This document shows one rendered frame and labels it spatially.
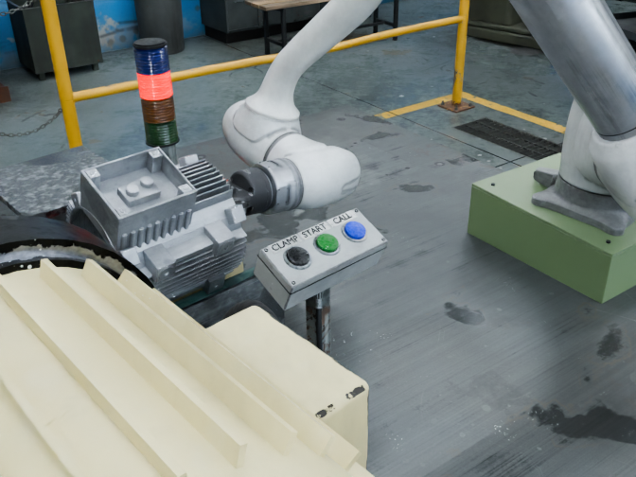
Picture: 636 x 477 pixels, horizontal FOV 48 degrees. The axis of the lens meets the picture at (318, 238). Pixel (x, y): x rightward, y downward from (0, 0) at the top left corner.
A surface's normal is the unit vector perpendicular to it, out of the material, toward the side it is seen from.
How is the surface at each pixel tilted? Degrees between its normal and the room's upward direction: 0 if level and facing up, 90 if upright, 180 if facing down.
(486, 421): 0
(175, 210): 113
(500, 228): 90
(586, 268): 90
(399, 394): 0
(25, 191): 0
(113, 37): 90
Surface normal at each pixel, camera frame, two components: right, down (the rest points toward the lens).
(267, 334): -0.02, -0.87
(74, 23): 0.58, 0.40
